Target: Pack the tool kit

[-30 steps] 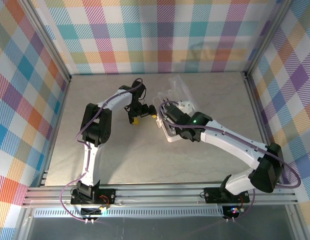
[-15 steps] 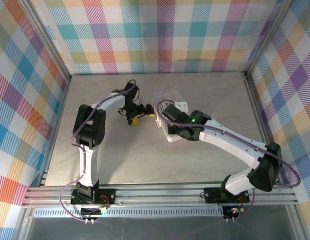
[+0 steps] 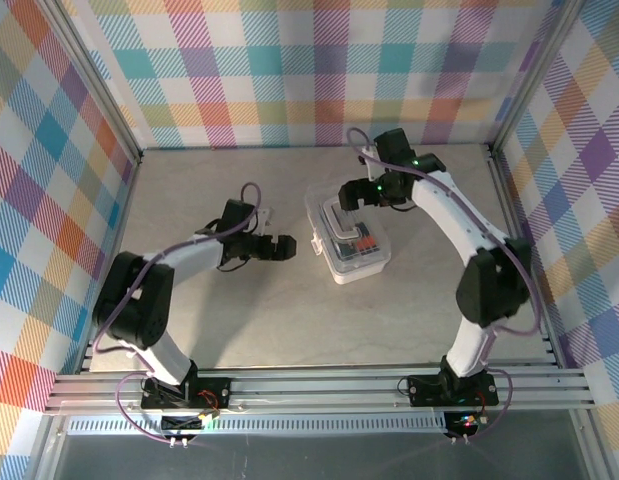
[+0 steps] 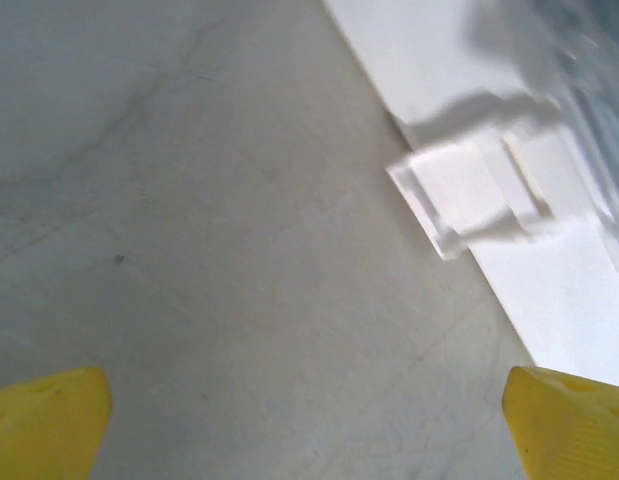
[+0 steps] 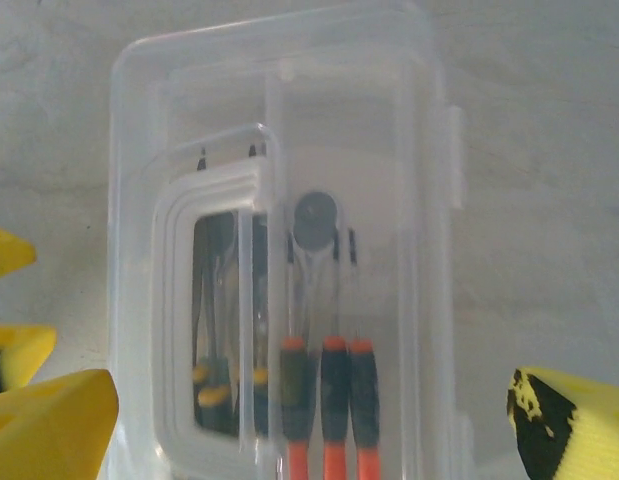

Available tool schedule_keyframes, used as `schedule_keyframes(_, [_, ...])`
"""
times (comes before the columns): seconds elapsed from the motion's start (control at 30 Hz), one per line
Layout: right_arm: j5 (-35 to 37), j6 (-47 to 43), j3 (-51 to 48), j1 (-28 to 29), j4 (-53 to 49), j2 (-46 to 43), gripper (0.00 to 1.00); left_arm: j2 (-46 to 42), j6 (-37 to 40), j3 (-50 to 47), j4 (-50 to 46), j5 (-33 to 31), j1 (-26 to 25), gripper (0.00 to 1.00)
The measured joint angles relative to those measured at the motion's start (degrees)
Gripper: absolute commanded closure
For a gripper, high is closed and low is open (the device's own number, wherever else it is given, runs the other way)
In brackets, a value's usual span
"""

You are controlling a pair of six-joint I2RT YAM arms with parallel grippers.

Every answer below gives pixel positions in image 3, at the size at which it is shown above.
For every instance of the clear plastic tool box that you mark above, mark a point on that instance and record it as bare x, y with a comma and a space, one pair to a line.
359, 270

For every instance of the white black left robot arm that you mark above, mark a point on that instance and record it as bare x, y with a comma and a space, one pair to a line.
194, 255

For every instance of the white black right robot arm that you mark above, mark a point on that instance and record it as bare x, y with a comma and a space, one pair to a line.
449, 215

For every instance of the black left controller box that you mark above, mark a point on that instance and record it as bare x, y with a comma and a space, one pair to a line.
184, 425

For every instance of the black controller box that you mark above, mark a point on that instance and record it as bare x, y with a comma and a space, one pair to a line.
184, 425
464, 422

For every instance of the black right controller box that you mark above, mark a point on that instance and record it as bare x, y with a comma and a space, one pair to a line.
464, 422

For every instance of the aluminium side rail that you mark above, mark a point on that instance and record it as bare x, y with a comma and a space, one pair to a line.
507, 200
130, 190

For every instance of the wide aluminium base rail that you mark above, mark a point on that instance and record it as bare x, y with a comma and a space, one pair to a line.
314, 390

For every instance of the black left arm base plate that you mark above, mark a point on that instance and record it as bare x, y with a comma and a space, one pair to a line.
214, 395

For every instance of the aluminium frame post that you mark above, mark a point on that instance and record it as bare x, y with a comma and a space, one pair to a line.
89, 80
539, 75

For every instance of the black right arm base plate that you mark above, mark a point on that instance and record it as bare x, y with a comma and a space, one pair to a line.
424, 390

